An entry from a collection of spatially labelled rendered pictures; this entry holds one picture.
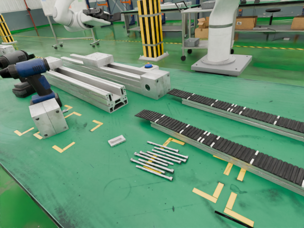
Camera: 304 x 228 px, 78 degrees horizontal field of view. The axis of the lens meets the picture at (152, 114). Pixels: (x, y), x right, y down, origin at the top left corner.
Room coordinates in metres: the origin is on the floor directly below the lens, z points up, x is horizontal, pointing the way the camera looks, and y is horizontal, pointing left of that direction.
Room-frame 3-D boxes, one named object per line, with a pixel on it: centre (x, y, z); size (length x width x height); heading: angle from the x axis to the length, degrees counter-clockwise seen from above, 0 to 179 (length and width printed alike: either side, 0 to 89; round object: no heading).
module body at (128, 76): (1.11, 0.28, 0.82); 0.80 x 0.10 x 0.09; 44
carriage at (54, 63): (1.16, 0.59, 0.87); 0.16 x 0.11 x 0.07; 44
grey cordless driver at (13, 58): (0.97, 0.67, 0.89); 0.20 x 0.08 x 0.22; 152
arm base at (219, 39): (1.08, -0.42, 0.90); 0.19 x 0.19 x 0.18
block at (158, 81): (0.80, -0.04, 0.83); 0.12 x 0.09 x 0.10; 134
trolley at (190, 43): (3.73, -1.20, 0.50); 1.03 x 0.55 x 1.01; 62
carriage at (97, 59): (1.11, 0.28, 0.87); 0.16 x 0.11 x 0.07; 44
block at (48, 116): (0.61, 0.37, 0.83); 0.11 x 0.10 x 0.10; 121
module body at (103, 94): (0.98, 0.41, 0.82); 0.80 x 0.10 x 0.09; 44
